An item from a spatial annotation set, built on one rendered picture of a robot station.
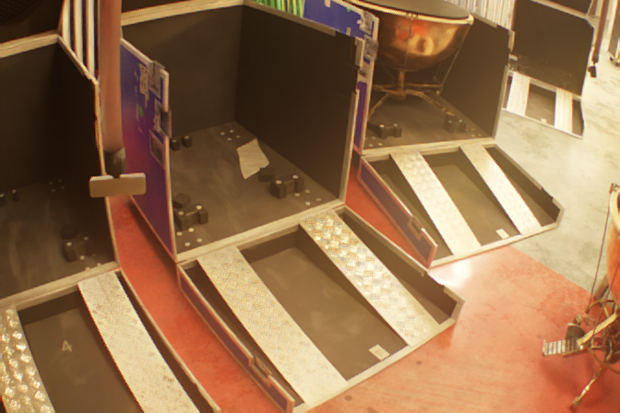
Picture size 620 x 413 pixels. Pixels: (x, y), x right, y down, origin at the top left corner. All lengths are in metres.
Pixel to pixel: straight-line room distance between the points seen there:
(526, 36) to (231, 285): 4.94
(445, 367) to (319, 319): 0.56
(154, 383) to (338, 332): 0.78
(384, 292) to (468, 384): 0.60
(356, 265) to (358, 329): 0.31
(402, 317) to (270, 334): 0.55
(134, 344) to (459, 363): 1.27
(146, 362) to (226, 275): 0.56
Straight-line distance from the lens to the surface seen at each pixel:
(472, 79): 3.64
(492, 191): 3.06
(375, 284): 2.22
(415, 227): 2.55
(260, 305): 2.03
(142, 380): 1.84
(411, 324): 2.15
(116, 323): 1.96
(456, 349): 2.14
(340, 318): 2.14
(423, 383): 1.98
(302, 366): 1.91
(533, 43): 6.25
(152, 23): 2.73
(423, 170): 2.97
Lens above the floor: 1.54
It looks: 31 degrees down
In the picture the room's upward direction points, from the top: 6 degrees clockwise
